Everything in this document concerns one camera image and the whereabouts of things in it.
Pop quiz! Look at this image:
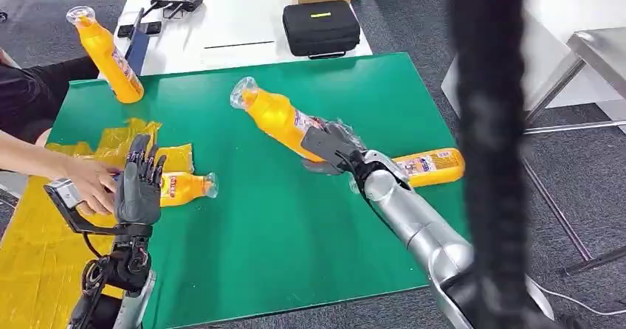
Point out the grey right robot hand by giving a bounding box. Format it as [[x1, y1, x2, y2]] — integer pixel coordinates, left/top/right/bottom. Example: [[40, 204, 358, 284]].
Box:
[[302, 117, 368, 177]]

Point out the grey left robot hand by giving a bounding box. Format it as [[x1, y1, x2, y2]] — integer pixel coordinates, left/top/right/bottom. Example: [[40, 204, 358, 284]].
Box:
[[114, 134, 168, 226]]

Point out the person's hand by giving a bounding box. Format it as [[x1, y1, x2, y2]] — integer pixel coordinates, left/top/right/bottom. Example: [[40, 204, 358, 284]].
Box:
[[63, 158, 123, 217]]

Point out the orange drink bottle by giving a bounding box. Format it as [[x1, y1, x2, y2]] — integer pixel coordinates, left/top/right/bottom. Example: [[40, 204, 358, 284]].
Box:
[[159, 171, 219, 208], [348, 148, 466, 194], [66, 5, 145, 105], [230, 76, 334, 165]]

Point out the yellow plastic sheet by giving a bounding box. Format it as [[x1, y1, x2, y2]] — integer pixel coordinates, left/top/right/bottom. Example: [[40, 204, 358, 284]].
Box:
[[0, 117, 196, 329]]

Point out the black carrying case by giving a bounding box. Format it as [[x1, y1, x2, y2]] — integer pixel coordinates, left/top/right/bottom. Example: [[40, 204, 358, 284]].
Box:
[[282, 0, 362, 60]]

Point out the green mat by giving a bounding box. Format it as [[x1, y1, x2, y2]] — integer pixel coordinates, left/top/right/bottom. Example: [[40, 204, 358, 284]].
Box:
[[46, 52, 470, 329]]

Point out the thin black rod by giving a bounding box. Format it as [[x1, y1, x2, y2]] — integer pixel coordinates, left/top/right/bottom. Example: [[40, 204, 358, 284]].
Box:
[[204, 40, 276, 50]]

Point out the dark blue flat bar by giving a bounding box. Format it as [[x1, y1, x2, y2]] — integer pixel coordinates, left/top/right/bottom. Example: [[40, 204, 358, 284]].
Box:
[[124, 7, 151, 76]]

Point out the white table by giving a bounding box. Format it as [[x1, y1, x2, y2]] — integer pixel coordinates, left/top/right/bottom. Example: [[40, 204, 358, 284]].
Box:
[[97, 0, 374, 80]]

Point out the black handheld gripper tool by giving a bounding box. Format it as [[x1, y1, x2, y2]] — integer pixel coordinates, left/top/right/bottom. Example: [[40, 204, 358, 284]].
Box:
[[148, 0, 204, 20]]

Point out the steel bench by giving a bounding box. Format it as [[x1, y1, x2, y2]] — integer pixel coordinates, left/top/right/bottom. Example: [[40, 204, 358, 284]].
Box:
[[523, 26, 626, 277]]

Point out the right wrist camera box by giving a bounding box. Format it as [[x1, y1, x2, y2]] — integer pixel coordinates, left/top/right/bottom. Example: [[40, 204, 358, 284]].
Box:
[[300, 126, 360, 170]]

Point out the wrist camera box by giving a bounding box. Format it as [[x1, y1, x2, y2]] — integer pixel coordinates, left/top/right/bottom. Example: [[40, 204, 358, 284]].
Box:
[[300, 126, 360, 170], [44, 179, 88, 232]]

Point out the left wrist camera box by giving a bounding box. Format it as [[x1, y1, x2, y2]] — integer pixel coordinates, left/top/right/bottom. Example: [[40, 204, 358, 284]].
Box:
[[44, 179, 88, 232]]

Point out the black fuzzy hanging cable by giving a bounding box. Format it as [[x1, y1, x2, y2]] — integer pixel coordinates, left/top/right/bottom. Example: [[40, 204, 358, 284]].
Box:
[[447, 0, 563, 329]]

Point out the white floor cable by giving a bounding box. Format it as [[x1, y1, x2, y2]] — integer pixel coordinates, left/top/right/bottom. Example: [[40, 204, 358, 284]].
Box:
[[530, 280, 626, 317]]

